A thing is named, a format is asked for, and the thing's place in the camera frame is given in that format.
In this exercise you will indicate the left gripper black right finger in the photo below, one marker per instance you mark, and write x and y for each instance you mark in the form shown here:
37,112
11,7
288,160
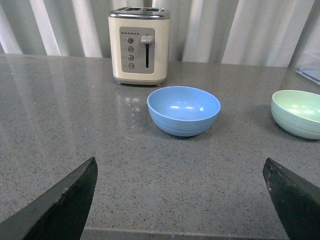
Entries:
296,201

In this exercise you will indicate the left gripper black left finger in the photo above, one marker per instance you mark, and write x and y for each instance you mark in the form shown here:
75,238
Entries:
58,214

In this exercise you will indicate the green bowl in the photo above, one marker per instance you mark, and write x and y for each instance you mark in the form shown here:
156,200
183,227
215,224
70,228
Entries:
297,112

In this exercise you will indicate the blue bowl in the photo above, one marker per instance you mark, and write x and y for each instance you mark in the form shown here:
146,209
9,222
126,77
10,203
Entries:
183,111

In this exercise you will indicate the clear plastic food container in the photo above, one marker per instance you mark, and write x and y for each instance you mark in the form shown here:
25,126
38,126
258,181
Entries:
309,65

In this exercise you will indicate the white pleated curtain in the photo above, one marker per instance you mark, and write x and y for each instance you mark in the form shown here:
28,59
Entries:
273,33

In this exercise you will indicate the cream two-slot toaster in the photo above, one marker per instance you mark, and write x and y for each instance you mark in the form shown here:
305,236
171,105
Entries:
139,42

